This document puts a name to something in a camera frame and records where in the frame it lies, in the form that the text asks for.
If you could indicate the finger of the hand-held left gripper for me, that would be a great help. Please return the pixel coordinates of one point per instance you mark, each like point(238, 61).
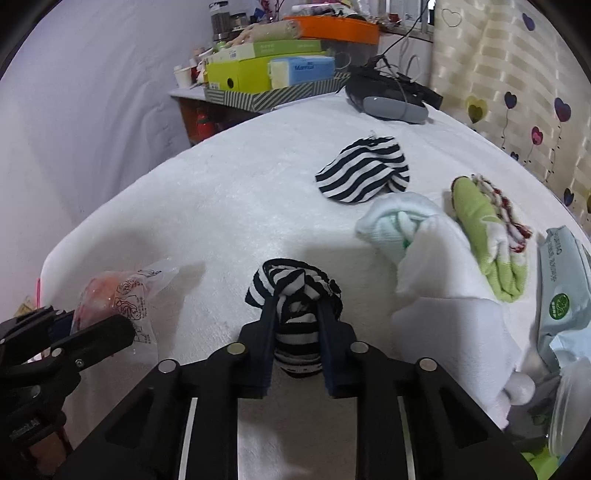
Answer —
point(34, 330)
point(99, 334)

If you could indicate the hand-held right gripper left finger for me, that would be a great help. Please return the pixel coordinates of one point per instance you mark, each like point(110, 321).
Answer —
point(266, 337)

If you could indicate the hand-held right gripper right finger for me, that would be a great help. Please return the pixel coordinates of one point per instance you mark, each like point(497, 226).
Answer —
point(328, 344)

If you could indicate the black white striped sock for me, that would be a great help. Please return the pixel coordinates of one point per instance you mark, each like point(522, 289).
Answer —
point(360, 173)
point(293, 295)

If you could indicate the clear plastic packet red contents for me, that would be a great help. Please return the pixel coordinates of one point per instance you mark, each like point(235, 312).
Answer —
point(134, 295)

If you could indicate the white cloth pouch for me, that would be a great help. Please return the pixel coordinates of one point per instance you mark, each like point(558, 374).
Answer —
point(452, 332)

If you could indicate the green towel roll crochet trim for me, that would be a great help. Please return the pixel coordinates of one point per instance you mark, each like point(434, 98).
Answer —
point(485, 240)

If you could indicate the person's left hand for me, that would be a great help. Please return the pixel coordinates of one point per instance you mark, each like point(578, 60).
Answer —
point(46, 459)

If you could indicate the white fleece blanket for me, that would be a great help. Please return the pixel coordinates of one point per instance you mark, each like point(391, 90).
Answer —
point(221, 207)

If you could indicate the white mint sock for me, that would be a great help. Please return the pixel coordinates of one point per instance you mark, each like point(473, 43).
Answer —
point(397, 221)

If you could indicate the flat black white striped sock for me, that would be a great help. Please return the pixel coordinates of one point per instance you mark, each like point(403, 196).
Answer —
point(360, 173)

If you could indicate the red bottle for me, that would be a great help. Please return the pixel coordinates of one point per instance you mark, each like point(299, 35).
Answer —
point(203, 124)

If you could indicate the wet wipes pack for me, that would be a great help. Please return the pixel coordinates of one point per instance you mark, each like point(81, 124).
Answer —
point(561, 295)

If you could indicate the striped cardboard box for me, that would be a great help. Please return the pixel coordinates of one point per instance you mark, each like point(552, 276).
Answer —
point(277, 94)

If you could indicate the clear plastic jar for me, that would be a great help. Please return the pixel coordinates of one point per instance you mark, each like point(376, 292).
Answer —
point(570, 406)

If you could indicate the grey black headset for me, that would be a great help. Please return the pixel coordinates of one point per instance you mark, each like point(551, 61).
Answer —
point(388, 101)

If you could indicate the side table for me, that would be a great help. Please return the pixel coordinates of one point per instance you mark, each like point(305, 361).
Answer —
point(184, 99)

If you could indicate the lime green box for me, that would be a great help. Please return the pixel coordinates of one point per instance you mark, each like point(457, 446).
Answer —
point(238, 74)

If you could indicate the blue manual box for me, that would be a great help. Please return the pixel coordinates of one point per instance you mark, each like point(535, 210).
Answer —
point(304, 69)

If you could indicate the white paper cup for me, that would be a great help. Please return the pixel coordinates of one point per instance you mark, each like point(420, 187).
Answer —
point(182, 76)

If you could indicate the flat light green box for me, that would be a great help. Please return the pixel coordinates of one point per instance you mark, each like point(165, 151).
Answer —
point(272, 48)

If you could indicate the orange box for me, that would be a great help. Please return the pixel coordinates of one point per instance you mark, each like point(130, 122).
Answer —
point(337, 28)

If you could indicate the glass jar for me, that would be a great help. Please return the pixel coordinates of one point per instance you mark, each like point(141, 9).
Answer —
point(219, 21)

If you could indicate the cream curtain heart print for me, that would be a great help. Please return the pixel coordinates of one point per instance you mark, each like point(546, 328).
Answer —
point(508, 69)

